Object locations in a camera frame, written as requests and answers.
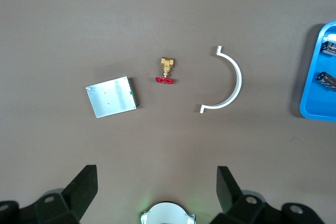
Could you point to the black purple electrolytic capacitor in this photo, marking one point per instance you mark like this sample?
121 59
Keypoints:
330 48

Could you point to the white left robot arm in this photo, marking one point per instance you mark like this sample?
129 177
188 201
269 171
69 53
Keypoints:
168 216

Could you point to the brown electrolytic capacitor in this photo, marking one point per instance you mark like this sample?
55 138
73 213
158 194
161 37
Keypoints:
326 81

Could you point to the grey metal module box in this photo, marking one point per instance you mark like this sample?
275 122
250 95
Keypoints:
113 96

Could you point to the brown table mat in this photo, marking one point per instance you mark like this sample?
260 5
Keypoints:
168 11

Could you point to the blue plastic tray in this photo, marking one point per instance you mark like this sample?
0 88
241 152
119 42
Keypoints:
309 90

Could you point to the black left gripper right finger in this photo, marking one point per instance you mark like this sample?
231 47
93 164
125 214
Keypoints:
249 208

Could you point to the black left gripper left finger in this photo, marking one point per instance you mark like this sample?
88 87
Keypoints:
57 208

